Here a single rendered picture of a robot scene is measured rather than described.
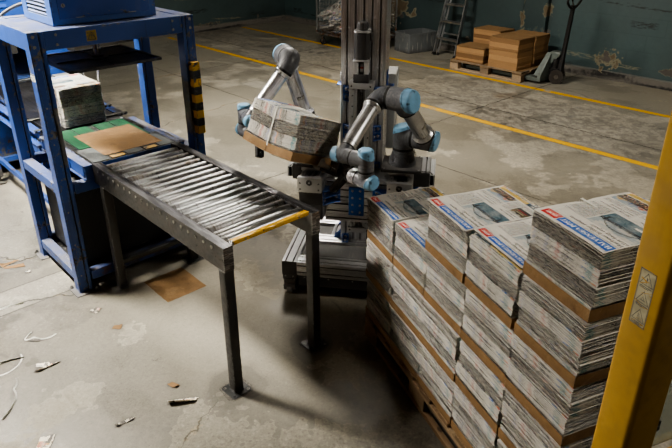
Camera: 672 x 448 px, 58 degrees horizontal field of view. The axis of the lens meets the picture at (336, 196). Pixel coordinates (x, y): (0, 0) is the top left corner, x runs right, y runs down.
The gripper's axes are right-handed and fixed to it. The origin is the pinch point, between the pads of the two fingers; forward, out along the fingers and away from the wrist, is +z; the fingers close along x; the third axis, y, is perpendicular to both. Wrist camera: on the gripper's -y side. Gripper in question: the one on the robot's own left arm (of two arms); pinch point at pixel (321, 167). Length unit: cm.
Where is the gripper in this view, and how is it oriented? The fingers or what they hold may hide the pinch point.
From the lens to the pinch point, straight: 301.1
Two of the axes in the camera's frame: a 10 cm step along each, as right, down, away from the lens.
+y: 2.6, -9.5, -1.6
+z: -6.9, -3.1, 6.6
